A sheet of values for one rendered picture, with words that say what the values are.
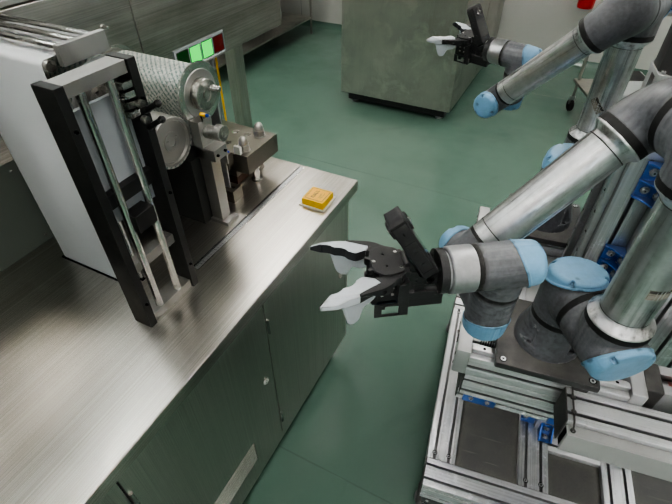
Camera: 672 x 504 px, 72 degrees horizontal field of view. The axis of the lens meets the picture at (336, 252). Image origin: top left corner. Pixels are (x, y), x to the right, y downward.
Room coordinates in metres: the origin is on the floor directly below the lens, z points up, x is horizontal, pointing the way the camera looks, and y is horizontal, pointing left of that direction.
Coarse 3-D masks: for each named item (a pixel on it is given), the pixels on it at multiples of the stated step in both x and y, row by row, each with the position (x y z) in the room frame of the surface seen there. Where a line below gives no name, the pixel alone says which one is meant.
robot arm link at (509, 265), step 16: (512, 240) 0.54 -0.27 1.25; (528, 240) 0.54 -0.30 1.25; (480, 256) 0.50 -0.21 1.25; (496, 256) 0.50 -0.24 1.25; (512, 256) 0.50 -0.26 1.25; (528, 256) 0.51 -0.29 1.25; (544, 256) 0.51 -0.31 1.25; (480, 272) 0.50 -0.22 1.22; (496, 272) 0.49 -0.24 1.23; (512, 272) 0.49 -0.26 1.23; (528, 272) 0.49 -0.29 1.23; (544, 272) 0.49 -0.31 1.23; (480, 288) 0.48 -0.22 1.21; (496, 288) 0.48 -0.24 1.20; (512, 288) 0.49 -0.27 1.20
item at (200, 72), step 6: (192, 72) 1.08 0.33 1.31; (198, 72) 1.10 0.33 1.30; (204, 72) 1.11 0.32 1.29; (192, 78) 1.08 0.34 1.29; (210, 78) 1.13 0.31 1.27; (186, 84) 1.05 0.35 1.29; (186, 90) 1.05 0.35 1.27; (186, 96) 1.05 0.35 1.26; (186, 102) 1.04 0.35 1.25; (192, 108) 1.06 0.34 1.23; (192, 114) 1.05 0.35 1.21; (198, 114) 1.07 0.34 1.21
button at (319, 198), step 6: (312, 192) 1.14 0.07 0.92; (318, 192) 1.14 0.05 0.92; (324, 192) 1.14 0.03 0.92; (330, 192) 1.14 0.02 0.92; (306, 198) 1.11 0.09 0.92; (312, 198) 1.11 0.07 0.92; (318, 198) 1.11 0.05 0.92; (324, 198) 1.11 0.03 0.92; (330, 198) 1.13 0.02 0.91; (306, 204) 1.11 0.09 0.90; (312, 204) 1.10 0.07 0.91; (318, 204) 1.09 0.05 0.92; (324, 204) 1.10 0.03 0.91
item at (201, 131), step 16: (192, 128) 1.04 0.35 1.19; (208, 128) 1.03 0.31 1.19; (208, 144) 1.04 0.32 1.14; (224, 144) 1.05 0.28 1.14; (208, 160) 1.03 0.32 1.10; (208, 176) 1.04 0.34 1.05; (208, 192) 1.04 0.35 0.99; (224, 192) 1.05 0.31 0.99; (224, 208) 1.04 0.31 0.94; (224, 224) 1.02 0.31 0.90
